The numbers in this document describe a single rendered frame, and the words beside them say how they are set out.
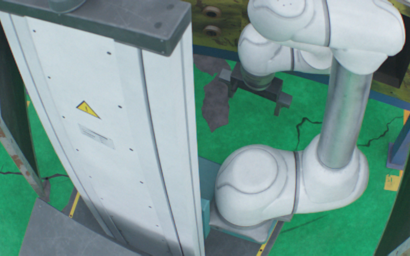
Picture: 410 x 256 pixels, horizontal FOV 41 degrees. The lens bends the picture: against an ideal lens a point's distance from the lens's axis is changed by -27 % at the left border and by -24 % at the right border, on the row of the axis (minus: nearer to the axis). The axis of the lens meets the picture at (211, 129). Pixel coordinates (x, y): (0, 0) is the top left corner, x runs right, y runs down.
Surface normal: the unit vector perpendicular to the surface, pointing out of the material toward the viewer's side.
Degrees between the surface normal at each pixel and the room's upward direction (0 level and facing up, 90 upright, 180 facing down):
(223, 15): 90
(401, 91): 90
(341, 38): 76
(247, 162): 5
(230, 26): 90
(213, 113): 0
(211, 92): 0
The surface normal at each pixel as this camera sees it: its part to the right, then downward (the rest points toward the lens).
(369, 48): 0.06, 0.87
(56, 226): 0.00, -0.39
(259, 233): 0.07, -0.16
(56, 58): -0.39, 0.85
